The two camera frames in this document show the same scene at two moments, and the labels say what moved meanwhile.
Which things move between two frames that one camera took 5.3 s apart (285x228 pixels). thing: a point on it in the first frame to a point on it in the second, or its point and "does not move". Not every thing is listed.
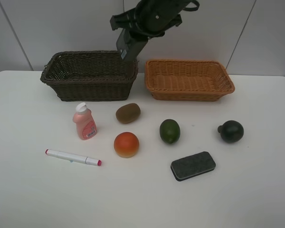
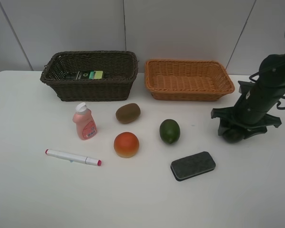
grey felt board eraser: (189, 166) does not move
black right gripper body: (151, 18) to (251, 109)
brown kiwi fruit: (128, 113) does not move
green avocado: (169, 130) does not move
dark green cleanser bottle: (129, 49) to (83, 75)
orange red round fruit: (126, 144) does not move
